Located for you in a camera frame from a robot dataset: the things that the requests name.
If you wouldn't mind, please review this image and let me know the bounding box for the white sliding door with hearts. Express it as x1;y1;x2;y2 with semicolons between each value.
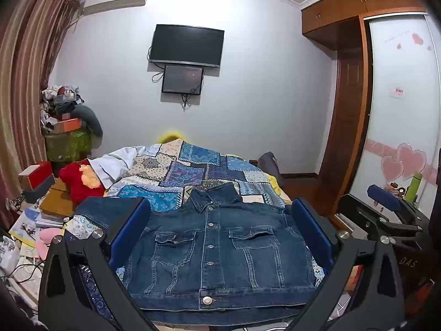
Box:
349;14;441;214

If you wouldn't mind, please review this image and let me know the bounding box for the black wall television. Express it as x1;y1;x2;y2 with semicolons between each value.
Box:
149;24;225;68

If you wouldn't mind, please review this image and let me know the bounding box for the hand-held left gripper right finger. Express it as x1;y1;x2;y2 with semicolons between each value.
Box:
286;198;405;331

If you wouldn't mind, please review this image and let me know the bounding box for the white bed sheet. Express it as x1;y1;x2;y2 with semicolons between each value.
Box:
90;145;160;189

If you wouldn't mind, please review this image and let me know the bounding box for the orange box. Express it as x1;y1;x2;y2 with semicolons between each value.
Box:
53;118;82;134

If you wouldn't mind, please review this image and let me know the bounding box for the dark grey box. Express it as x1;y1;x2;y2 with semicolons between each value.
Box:
24;175;56;204

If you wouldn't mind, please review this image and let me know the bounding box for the pink soft toy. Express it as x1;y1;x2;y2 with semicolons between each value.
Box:
34;229;64;261

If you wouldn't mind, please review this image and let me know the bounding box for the dark grey bag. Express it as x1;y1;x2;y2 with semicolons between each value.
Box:
258;151;284;187

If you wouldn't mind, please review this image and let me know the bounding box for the striped brown curtain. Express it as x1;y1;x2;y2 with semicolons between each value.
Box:
0;0;85;221

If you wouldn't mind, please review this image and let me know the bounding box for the brown wooden wardrobe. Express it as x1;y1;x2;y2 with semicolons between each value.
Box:
300;0;428;222

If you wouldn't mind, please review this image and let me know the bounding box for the brown cardboard box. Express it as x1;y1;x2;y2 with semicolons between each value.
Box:
39;178;78;218

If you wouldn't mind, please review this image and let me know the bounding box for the red box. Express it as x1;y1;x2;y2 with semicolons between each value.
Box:
18;161;54;191

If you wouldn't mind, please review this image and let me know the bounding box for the small black wall monitor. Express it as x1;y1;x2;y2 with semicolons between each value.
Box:
162;64;205;96

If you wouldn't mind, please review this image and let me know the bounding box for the stack of books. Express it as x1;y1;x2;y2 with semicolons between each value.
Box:
34;210;70;230

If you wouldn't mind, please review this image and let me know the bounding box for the pile of mixed clothes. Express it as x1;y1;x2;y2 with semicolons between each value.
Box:
39;83;85;132

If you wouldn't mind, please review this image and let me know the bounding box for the green bottle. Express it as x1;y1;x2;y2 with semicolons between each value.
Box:
404;171;423;203

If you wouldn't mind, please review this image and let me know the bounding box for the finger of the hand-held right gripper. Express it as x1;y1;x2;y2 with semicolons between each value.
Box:
367;184;428;226
338;194;429;247

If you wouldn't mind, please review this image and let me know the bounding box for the blue denim jacket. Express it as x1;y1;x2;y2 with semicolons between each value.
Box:
74;181;326;326

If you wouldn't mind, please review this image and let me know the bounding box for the red plush toy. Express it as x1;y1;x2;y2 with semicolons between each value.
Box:
58;160;106;203

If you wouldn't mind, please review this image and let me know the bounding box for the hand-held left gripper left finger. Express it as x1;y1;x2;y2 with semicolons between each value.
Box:
38;196;166;331

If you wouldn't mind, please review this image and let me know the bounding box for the yellow pillow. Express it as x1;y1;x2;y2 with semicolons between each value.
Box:
159;130;184;144

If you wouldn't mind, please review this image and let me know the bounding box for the blue patchwork quilt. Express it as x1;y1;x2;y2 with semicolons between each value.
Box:
64;139;326;331

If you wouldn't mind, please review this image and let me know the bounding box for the green storage box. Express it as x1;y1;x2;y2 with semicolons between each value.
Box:
44;129;93;163

